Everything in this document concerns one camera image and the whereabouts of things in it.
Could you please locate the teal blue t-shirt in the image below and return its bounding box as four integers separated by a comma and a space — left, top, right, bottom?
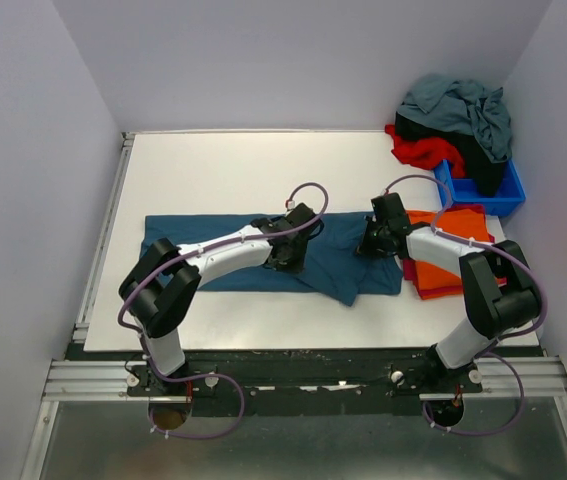
140, 212, 403, 307

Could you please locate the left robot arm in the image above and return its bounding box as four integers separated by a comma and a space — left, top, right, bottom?
118, 203, 323, 395

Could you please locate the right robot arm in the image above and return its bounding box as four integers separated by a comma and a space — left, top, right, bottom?
356, 193, 547, 392

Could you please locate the blue plastic bin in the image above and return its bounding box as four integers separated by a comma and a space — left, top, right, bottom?
431, 157, 527, 217

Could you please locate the orange folded t-shirt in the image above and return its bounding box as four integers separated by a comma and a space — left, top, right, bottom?
402, 208, 497, 301

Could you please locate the red t-shirt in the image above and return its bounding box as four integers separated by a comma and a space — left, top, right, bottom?
385, 124, 467, 178

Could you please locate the black t-shirt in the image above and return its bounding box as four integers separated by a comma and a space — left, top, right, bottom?
393, 114, 505, 197

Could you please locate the grey-teal crumpled t-shirt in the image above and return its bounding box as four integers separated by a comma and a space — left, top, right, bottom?
397, 74, 512, 163

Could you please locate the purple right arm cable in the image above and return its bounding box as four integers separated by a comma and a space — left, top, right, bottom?
380, 173, 549, 437

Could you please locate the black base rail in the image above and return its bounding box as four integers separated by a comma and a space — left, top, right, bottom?
127, 348, 482, 417

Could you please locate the aluminium frame extrusion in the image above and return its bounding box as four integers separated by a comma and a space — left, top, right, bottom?
42, 357, 567, 403

